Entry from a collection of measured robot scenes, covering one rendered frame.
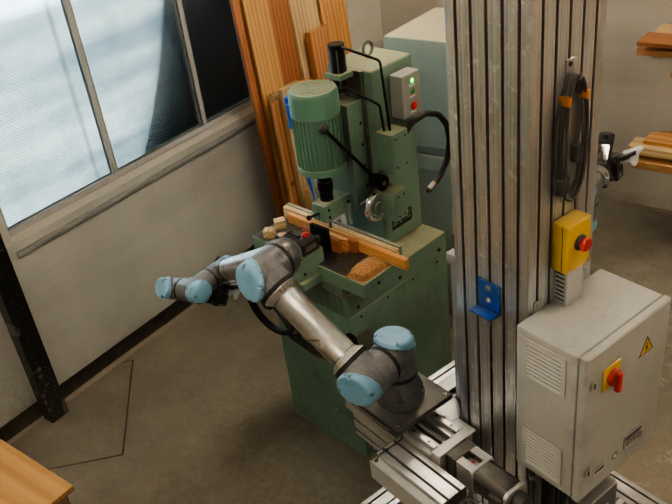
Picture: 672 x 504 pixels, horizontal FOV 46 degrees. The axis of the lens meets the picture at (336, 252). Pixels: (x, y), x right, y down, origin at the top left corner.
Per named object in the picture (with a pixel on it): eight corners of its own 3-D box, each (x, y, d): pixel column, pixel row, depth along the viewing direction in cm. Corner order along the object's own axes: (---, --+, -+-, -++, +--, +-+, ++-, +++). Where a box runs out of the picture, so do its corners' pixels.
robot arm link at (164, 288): (167, 301, 258) (151, 298, 263) (194, 301, 266) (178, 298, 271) (169, 276, 258) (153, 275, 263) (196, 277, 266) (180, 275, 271)
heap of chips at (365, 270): (344, 275, 283) (343, 266, 281) (371, 257, 291) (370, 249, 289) (363, 283, 277) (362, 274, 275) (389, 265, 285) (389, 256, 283)
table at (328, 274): (235, 259, 312) (232, 246, 309) (292, 226, 329) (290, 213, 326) (347, 313, 274) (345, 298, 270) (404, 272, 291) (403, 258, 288)
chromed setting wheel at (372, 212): (364, 226, 299) (360, 196, 293) (385, 212, 306) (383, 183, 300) (370, 228, 297) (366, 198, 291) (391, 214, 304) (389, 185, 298)
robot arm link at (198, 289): (215, 270, 258) (194, 267, 265) (190, 287, 250) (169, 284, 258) (224, 291, 261) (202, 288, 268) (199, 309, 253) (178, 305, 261)
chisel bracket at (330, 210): (313, 222, 300) (311, 202, 296) (339, 207, 308) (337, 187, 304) (327, 228, 296) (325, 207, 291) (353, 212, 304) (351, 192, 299)
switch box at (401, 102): (392, 117, 292) (388, 75, 283) (409, 107, 297) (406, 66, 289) (404, 120, 288) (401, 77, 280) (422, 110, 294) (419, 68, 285)
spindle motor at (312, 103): (289, 173, 291) (276, 91, 274) (323, 154, 301) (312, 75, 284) (322, 184, 279) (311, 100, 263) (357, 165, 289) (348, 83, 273)
